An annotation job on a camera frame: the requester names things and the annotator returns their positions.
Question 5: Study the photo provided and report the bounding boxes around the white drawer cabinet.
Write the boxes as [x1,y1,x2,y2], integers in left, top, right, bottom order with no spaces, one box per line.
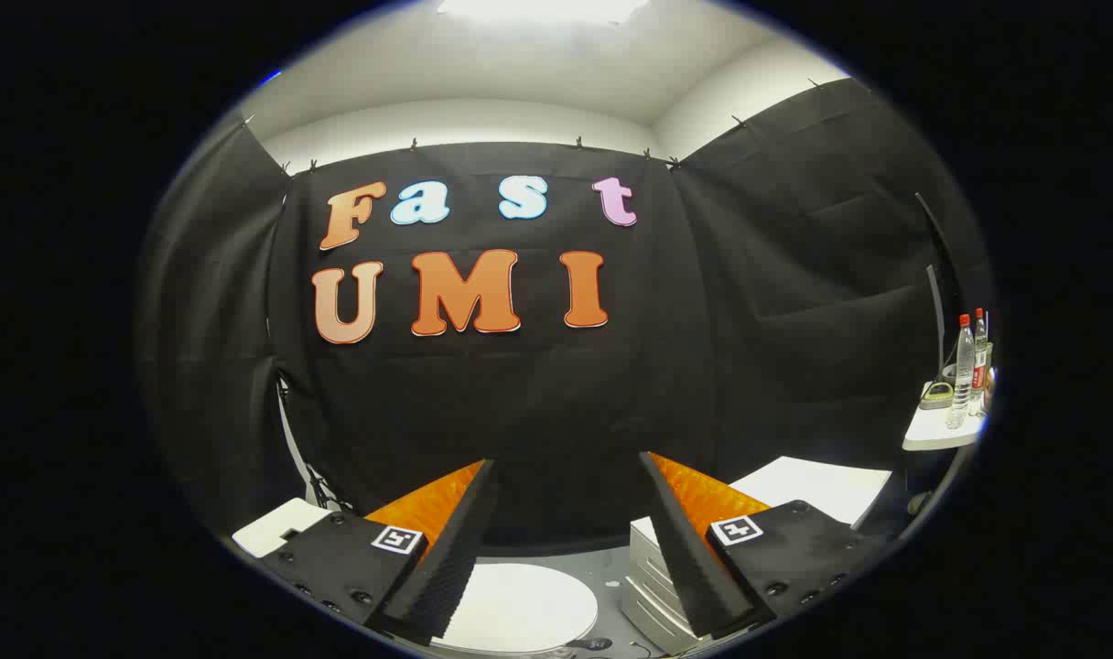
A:
[622,456,893,656]

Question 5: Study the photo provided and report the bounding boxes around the black backdrop cloth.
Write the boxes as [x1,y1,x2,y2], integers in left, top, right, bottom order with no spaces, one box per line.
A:
[135,78,992,550]

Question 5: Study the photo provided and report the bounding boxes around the clear bottle red cap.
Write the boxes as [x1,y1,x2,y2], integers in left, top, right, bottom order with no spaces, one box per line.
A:
[971,308,991,418]
[946,314,977,430]

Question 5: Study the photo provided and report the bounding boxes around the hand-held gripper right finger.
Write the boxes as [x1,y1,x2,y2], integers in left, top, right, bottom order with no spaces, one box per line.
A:
[639,451,888,641]

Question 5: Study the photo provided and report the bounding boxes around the metal backdrop stand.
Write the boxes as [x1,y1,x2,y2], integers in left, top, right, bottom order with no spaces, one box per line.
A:
[275,371,349,513]

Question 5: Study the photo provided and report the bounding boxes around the white side table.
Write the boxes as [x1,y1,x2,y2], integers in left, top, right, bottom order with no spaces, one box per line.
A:
[902,377,990,451]

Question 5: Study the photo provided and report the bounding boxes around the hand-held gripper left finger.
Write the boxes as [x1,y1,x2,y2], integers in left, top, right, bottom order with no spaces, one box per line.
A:
[262,459,502,643]

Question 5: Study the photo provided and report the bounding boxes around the ceiling light panel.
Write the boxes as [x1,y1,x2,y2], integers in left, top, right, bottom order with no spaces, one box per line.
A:
[436,0,651,26]

